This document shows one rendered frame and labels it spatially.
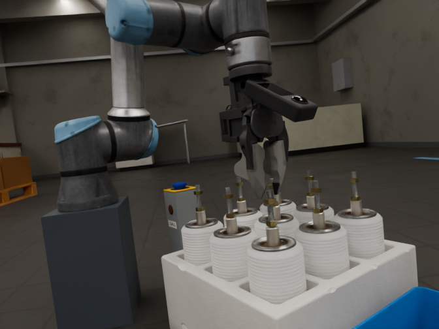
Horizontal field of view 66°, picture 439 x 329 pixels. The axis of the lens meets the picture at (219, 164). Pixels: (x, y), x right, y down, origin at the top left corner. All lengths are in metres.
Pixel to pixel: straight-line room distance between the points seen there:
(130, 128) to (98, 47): 7.08
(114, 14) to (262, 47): 0.23
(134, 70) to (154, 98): 6.70
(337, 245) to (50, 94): 7.68
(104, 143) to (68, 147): 0.08
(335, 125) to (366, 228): 5.61
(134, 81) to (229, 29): 0.44
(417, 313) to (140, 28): 0.70
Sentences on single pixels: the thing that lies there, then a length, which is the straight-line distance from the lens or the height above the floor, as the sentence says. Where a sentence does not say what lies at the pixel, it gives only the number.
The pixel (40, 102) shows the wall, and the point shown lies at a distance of 8.13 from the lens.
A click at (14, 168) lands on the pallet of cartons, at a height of 0.36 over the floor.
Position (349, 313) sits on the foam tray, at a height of 0.13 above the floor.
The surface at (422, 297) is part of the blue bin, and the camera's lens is 0.78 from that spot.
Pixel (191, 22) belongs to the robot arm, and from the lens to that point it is 0.62.
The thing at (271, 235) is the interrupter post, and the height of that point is 0.27.
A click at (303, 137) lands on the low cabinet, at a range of 6.08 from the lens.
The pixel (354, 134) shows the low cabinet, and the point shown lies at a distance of 6.47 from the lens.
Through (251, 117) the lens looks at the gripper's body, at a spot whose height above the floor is 0.47.
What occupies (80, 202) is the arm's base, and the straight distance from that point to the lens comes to 0.90.
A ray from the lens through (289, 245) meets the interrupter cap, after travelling 0.58.
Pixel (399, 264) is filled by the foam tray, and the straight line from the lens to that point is 0.77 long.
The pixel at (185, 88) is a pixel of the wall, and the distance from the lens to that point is 7.67.
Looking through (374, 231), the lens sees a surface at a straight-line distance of 0.74.
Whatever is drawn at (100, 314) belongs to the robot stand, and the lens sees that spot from 0.96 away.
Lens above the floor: 0.44
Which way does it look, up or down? 4 degrees down
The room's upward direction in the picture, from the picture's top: 6 degrees counter-clockwise
